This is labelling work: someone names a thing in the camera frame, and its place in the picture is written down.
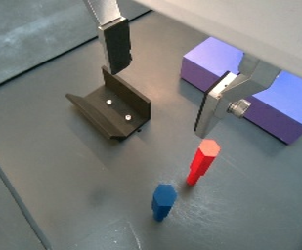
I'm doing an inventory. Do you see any purple block board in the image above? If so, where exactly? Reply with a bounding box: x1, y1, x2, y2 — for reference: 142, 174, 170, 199
181, 38, 302, 145

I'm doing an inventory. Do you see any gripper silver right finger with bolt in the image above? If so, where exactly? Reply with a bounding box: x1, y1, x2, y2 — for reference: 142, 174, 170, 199
194, 54, 281, 138

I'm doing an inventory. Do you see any black U-shaped bracket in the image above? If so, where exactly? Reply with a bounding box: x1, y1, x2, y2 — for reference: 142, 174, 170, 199
66, 67, 152, 141

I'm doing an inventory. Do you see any red hexagonal peg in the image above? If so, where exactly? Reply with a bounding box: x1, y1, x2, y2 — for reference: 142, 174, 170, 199
186, 140, 221, 186

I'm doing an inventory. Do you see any blue hexagonal peg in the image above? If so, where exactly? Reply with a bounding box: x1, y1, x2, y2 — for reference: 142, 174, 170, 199
152, 184, 177, 222

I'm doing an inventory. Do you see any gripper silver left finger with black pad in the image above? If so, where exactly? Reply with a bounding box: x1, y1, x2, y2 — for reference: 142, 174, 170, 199
84, 0, 133, 74

